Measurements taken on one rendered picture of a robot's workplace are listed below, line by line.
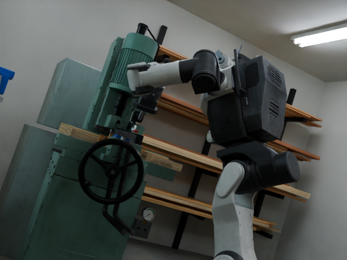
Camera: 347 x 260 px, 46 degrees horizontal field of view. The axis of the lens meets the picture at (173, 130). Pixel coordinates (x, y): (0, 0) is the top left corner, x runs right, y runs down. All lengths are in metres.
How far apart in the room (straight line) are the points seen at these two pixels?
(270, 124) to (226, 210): 0.37
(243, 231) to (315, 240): 3.91
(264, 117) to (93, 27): 3.22
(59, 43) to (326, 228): 3.74
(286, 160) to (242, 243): 0.34
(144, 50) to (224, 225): 1.00
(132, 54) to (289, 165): 1.02
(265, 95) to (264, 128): 0.12
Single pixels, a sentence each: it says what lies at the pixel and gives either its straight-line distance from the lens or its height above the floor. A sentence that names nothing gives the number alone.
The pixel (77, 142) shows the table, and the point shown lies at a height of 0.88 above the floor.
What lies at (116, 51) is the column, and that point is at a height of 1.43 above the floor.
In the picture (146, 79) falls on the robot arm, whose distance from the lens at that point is 1.58.
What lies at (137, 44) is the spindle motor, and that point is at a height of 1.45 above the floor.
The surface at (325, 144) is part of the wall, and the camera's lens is 5.69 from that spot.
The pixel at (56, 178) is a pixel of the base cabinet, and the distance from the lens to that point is 1.95.
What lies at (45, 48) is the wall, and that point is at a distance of 4.41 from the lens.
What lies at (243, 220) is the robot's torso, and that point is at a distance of 1.57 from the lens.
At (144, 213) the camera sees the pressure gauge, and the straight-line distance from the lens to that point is 1.98.
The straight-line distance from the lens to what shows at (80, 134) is 2.10.
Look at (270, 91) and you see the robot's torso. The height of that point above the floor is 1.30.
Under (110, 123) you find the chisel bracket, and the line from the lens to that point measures 2.08.
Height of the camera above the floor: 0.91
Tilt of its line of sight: 5 degrees up
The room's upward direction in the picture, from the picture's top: 18 degrees clockwise
